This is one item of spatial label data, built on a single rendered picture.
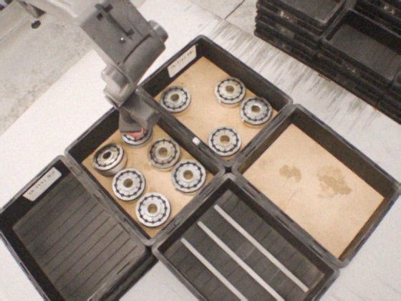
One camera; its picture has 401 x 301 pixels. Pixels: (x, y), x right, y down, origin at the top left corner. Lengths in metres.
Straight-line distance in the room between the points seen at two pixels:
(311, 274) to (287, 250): 0.09
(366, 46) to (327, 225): 1.22
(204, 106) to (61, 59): 1.63
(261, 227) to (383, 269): 0.44
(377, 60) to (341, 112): 0.69
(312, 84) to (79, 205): 0.95
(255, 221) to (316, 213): 0.18
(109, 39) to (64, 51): 2.19
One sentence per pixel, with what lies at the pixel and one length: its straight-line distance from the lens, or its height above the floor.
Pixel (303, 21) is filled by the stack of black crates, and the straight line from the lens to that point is 1.86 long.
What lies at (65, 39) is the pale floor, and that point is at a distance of 2.75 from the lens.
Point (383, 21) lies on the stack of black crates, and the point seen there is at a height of 0.42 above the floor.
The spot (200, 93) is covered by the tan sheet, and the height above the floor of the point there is 0.83.
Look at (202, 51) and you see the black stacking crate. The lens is 1.28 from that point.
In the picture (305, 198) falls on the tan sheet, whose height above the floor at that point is 0.83.
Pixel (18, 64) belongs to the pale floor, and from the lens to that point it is 2.80.
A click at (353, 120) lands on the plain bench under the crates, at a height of 0.70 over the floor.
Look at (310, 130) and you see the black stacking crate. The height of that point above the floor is 0.86.
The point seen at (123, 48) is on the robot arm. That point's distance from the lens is 0.51.
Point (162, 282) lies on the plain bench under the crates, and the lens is 1.17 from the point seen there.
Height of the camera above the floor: 1.85
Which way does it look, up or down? 66 degrees down
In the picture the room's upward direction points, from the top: 11 degrees counter-clockwise
